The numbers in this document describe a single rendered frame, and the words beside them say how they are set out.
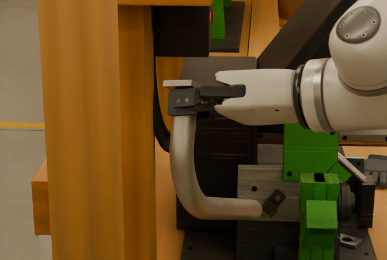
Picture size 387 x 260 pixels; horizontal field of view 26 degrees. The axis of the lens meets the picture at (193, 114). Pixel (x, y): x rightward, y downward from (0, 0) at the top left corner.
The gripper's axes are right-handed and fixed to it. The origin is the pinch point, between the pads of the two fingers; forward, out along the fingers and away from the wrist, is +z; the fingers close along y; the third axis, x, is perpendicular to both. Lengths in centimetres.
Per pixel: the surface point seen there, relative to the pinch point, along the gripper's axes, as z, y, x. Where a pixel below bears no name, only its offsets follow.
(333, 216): 0, -53, 9
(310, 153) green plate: 13, -76, -7
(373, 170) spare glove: 14, -128, -11
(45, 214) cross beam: 30.7, -12.1, 12.0
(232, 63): 37, -88, -32
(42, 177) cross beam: 30.5, -10.4, 6.8
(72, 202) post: 20.3, -4.4, 11.3
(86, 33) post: 12.8, 5.2, -9.2
